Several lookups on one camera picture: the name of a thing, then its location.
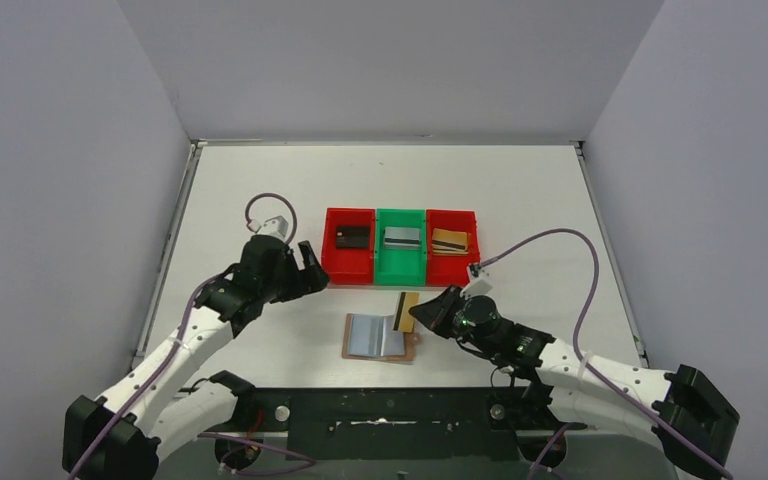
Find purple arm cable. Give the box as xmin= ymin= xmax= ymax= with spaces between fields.
xmin=468 ymin=228 xmax=736 ymax=480
xmin=65 ymin=192 xmax=319 ymax=480

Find green plastic bin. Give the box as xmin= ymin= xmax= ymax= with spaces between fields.
xmin=373 ymin=208 xmax=427 ymax=287

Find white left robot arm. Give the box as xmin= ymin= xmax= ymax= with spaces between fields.
xmin=62 ymin=234 xmax=330 ymax=479

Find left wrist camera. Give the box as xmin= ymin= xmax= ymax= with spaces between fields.
xmin=247 ymin=215 xmax=290 ymax=242

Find black card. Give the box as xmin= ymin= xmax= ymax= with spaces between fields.
xmin=335 ymin=225 xmax=371 ymax=250

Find gold card stack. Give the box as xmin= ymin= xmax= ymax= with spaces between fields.
xmin=431 ymin=228 xmax=470 ymax=256

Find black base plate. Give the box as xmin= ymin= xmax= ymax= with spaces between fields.
xmin=211 ymin=387 xmax=561 ymax=463

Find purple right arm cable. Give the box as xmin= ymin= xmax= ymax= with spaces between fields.
xmin=468 ymin=228 xmax=736 ymax=480

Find silver card stack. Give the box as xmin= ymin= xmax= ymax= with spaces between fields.
xmin=383 ymin=226 xmax=422 ymax=250

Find red bin with black card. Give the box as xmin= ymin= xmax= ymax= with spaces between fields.
xmin=321 ymin=208 xmax=376 ymax=285

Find gold card with stripe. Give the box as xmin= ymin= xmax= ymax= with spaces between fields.
xmin=393 ymin=291 xmax=420 ymax=334

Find tan leather card holder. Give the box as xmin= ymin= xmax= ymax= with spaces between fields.
xmin=341 ymin=313 xmax=420 ymax=363

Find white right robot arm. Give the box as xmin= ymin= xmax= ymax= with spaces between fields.
xmin=409 ymin=286 xmax=740 ymax=479

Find red bin with gold cards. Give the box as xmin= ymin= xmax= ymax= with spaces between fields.
xmin=426 ymin=209 xmax=481 ymax=287

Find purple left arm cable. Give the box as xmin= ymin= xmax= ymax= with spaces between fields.
xmin=65 ymin=192 xmax=319 ymax=480

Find aluminium frame rail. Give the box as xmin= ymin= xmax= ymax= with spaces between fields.
xmin=92 ymin=389 xmax=690 ymax=439

